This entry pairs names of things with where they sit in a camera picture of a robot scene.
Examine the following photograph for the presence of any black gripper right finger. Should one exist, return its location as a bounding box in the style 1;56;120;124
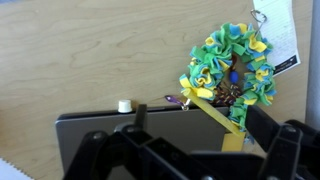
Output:
244;104;320;180

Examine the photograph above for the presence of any small white round cap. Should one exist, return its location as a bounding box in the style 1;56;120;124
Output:
117;98;134;115

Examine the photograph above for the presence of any white paper sheet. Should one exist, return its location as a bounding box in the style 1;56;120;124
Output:
0;157;33;180

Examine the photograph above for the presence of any green yellow pom-pom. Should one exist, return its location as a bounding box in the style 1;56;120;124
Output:
178;22;278;153

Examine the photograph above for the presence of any white printed paper slip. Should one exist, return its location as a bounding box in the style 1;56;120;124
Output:
251;0;302;77

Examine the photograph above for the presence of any black closed laptop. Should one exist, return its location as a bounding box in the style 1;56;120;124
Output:
54;105;248;180

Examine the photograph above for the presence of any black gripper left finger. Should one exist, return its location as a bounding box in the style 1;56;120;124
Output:
62;103;215;180

